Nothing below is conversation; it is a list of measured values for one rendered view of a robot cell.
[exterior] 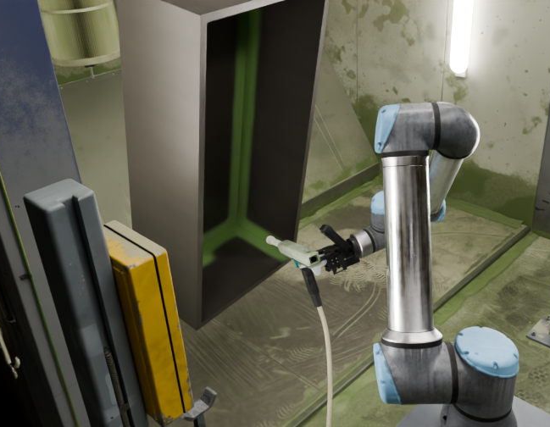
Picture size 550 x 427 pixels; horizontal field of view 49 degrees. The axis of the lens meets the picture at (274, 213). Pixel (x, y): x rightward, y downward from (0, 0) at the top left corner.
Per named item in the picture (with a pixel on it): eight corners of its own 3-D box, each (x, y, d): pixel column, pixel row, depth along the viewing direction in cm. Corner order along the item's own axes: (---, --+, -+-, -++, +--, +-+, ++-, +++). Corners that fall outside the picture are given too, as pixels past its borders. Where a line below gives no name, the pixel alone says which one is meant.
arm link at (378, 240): (390, 209, 213) (388, 230, 220) (358, 222, 210) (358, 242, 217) (405, 226, 206) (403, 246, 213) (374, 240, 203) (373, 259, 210)
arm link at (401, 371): (452, 413, 144) (442, 97, 142) (379, 414, 146) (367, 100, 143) (440, 392, 160) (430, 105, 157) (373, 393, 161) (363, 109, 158)
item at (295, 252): (338, 311, 195) (316, 246, 191) (325, 317, 194) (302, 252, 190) (291, 282, 242) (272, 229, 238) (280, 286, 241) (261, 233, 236)
